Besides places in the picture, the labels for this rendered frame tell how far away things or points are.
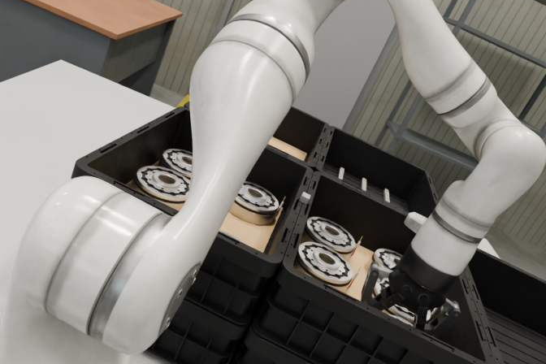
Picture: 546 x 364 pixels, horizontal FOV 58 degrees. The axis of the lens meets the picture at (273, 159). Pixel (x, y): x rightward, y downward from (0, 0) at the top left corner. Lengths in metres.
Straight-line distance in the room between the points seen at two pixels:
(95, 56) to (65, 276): 2.16
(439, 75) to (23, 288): 0.46
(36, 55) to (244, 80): 2.21
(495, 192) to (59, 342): 0.49
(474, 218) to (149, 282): 0.45
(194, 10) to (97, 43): 1.74
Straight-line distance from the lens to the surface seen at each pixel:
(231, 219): 0.89
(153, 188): 0.84
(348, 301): 0.65
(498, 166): 0.63
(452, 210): 0.67
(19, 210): 0.99
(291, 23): 0.45
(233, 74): 0.40
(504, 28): 4.32
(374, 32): 4.01
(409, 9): 0.58
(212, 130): 0.38
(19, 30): 2.59
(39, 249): 0.33
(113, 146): 0.78
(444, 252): 0.68
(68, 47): 2.50
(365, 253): 1.02
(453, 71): 0.60
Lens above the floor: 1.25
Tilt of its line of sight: 20 degrees down
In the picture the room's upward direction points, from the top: 25 degrees clockwise
